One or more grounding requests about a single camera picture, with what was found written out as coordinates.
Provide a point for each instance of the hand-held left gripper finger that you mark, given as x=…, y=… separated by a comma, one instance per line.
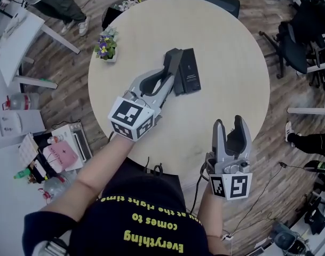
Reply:
x=162, y=95
x=138, y=80

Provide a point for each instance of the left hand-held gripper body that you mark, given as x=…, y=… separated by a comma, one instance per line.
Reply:
x=125, y=113

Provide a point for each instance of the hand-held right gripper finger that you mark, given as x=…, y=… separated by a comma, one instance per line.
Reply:
x=243, y=140
x=217, y=143

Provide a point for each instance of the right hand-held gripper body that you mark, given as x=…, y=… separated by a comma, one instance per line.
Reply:
x=239, y=187

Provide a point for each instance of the black telephone handset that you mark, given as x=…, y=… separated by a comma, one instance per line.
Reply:
x=173, y=60

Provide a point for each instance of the person's left forearm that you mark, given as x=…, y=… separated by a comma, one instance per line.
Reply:
x=98, y=169

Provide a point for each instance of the person's right forearm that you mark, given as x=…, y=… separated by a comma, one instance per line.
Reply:
x=213, y=217

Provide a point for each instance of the purple flower plant white pot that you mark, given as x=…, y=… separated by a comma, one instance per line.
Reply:
x=106, y=48

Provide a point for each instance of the black power adapter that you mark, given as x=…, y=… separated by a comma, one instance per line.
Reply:
x=283, y=165

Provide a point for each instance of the white power strip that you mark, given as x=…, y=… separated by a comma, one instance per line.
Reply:
x=227, y=237

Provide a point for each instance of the white toaster oven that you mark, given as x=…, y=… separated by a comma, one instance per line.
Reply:
x=69, y=129

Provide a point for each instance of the white-legged desk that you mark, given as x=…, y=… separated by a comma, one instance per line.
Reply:
x=306, y=111

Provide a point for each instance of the dark round wicker chair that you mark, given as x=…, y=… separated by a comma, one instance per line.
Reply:
x=110, y=15

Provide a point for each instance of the small red-label bottle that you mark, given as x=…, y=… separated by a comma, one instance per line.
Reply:
x=56, y=139

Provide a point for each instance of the pink paper bag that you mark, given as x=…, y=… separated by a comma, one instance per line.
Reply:
x=62, y=156

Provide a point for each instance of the white flower bunch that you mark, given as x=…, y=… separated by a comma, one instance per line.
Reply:
x=127, y=4

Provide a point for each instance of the black green-trimmed object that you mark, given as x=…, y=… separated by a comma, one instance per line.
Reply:
x=318, y=167

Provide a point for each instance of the small green object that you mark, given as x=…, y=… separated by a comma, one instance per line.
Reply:
x=46, y=81

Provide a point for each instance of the black open bag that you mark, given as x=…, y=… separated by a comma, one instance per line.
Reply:
x=42, y=139

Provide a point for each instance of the clear jug red ribbon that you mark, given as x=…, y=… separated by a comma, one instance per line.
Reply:
x=55, y=184

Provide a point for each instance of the pale pink smartphone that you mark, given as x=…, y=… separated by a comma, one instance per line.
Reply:
x=40, y=169

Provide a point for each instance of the white quilted box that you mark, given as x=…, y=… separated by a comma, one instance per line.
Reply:
x=27, y=148

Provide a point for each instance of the person's black printed shirt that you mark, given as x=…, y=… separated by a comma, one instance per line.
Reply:
x=141, y=223

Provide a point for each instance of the large white cardboard box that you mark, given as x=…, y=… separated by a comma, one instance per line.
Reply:
x=18, y=121

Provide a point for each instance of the green plastic bottle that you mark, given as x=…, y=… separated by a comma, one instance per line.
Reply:
x=22, y=173

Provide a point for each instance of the white desk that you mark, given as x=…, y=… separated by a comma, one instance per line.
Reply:
x=18, y=44

